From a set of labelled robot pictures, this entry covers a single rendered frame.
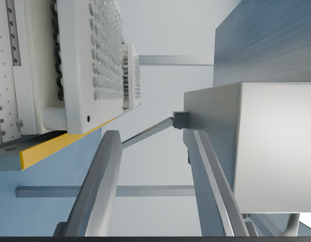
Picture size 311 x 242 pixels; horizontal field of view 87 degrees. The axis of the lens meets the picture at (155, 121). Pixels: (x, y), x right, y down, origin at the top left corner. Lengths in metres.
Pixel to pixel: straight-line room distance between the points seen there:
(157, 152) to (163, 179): 0.54
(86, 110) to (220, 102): 0.14
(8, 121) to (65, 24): 0.11
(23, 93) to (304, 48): 0.42
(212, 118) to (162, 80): 3.30
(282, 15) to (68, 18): 0.40
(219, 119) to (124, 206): 3.53
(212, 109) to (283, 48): 0.29
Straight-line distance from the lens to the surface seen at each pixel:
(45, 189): 1.57
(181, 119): 0.30
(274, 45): 0.47
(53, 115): 0.22
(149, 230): 3.81
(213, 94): 0.18
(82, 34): 0.22
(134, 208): 3.64
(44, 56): 0.24
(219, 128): 0.16
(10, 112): 0.23
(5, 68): 0.23
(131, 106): 0.65
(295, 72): 0.41
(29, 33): 0.23
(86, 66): 0.21
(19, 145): 0.21
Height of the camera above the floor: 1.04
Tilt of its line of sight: 1 degrees up
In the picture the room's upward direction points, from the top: 90 degrees clockwise
